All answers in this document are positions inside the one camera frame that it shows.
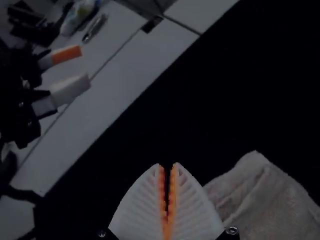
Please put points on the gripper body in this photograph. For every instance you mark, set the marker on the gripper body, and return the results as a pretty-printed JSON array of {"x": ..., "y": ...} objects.
[{"x": 17, "y": 117}]

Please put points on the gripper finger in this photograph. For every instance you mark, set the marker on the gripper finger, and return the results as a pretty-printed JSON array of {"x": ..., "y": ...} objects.
[
  {"x": 65, "y": 55},
  {"x": 70, "y": 86},
  {"x": 192, "y": 210},
  {"x": 140, "y": 210}
]

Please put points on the pale towel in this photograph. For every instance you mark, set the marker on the pale towel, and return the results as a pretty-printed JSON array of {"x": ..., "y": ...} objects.
[{"x": 262, "y": 200}]

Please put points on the white plastic bottle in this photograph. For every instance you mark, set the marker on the white plastic bottle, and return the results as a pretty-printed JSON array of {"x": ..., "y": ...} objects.
[{"x": 75, "y": 17}]

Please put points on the silver pen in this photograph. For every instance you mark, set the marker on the silver pen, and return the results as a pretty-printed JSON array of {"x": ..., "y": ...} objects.
[{"x": 95, "y": 28}]

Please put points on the black mat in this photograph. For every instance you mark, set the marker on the black mat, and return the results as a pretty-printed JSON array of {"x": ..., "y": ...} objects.
[{"x": 212, "y": 100}]

